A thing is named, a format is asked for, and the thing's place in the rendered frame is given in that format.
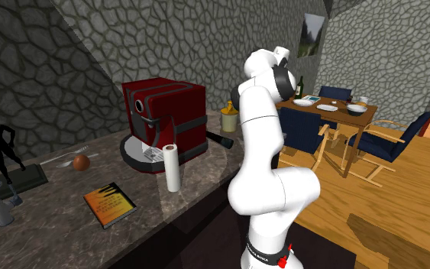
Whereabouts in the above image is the wooden dining table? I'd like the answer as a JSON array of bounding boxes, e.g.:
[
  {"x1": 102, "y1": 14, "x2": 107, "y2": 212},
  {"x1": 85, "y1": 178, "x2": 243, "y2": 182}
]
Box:
[{"x1": 275, "y1": 76, "x2": 379, "y2": 180}]

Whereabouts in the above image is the beige jar with yellow lid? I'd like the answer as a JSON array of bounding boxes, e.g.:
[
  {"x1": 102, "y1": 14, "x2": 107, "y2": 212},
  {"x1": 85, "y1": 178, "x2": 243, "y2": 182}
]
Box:
[{"x1": 220, "y1": 99, "x2": 240, "y2": 134}]

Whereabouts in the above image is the orange book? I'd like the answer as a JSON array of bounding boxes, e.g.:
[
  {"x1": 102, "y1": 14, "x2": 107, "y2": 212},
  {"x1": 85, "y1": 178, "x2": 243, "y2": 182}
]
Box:
[{"x1": 82, "y1": 181, "x2": 138, "y2": 230}]

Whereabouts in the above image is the white paper towel roll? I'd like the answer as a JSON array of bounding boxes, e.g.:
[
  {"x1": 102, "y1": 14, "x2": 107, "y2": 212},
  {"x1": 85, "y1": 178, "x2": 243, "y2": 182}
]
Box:
[{"x1": 162, "y1": 143, "x2": 183, "y2": 193}]

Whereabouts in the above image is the landscape wall picture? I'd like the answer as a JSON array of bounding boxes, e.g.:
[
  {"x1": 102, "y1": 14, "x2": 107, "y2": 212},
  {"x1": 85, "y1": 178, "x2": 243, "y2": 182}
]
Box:
[{"x1": 297, "y1": 13, "x2": 326, "y2": 59}]

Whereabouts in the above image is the red coffee machine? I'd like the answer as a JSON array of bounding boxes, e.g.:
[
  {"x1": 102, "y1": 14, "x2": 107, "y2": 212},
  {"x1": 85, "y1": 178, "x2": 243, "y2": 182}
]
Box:
[{"x1": 119, "y1": 77, "x2": 209, "y2": 175}]

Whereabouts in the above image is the black flashlight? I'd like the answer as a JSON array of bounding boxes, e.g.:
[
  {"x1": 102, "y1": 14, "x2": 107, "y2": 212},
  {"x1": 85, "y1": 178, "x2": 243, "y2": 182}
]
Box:
[{"x1": 205, "y1": 130, "x2": 235, "y2": 150}]

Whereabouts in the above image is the dark robot stand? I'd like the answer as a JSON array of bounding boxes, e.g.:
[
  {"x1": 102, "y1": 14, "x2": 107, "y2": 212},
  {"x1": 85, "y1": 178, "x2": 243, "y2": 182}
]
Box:
[{"x1": 184, "y1": 219, "x2": 357, "y2": 269}]

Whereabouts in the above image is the blue wooden armchair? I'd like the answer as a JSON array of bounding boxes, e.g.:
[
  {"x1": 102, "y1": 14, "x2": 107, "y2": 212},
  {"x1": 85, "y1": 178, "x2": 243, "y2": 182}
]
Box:
[
  {"x1": 276, "y1": 106, "x2": 331, "y2": 173},
  {"x1": 340, "y1": 111, "x2": 430, "y2": 188},
  {"x1": 318, "y1": 85, "x2": 354, "y2": 102}
]

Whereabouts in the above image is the silver fork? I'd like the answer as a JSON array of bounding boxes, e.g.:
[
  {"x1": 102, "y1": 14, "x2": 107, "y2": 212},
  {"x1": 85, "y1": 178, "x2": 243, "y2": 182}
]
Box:
[{"x1": 39, "y1": 145, "x2": 89, "y2": 166}]

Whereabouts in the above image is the brown ball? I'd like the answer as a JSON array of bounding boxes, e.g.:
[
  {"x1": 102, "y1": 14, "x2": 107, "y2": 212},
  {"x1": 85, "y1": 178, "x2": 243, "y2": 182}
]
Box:
[{"x1": 73, "y1": 154, "x2": 92, "y2": 172}]

